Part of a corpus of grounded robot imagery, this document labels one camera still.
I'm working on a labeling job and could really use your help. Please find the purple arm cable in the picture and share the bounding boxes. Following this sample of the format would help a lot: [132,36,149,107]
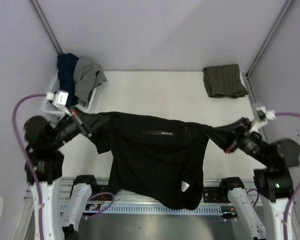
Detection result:
[12,93,115,240]
[209,111,300,240]

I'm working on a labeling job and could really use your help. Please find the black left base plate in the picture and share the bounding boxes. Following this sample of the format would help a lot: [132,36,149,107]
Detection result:
[98,184,109,194]

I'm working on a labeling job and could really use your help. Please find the aluminium mounting rail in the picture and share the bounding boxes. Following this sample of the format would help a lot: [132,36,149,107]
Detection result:
[23,177,266,206]

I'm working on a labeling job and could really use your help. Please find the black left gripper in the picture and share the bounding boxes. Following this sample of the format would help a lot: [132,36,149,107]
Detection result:
[50,103,110,147]

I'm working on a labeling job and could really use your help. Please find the aluminium corner post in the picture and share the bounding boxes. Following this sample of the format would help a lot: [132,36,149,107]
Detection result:
[29,0,63,55]
[245,0,297,78]

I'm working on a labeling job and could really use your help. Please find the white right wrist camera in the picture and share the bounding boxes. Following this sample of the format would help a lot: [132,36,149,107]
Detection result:
[249,105,276,133]

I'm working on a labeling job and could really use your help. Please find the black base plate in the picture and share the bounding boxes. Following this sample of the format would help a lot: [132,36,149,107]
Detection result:
[202,186,223,203]
[98,184,109,194]

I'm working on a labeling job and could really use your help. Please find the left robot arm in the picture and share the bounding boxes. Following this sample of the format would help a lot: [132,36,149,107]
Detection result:
[24,107,110,240]

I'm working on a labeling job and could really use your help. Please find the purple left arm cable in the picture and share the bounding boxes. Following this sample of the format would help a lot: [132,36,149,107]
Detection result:
[12,93,115,240]

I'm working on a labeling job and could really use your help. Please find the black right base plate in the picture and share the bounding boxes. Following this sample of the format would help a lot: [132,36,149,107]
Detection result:
[202,186,223,203]

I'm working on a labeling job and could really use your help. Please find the grey shorts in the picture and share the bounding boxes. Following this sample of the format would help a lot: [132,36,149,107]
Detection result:
[73,56,108,107]

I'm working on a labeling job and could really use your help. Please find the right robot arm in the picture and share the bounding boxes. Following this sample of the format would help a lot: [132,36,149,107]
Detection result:
[202,113,300,240]

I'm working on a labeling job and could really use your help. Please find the black shorts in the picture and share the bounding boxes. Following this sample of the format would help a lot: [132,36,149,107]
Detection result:
[90,112,212,210]

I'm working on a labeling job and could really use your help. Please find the white slotted cable duct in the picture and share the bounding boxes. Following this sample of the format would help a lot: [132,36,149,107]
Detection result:
[59,202,233,215]

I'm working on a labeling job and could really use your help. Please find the olive green shorts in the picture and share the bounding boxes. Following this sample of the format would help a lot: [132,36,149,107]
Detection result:
[202,63,249,99]

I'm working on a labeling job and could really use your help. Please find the left aluminium corner post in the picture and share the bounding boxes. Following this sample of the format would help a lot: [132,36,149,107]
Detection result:
[29,0,63,55]

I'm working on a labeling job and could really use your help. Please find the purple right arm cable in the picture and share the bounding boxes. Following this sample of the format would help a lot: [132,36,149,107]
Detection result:
[209,111,300,240]

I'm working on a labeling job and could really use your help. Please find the dark blue garment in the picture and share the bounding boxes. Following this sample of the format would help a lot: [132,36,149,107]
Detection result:
[57,53,79,107]

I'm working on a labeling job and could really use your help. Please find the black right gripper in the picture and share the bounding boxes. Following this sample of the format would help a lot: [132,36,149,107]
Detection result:
[202,115,272,165]

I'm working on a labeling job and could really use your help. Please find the right aluminium corner post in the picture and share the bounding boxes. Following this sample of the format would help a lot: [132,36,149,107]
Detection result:
[245,0,297,78]

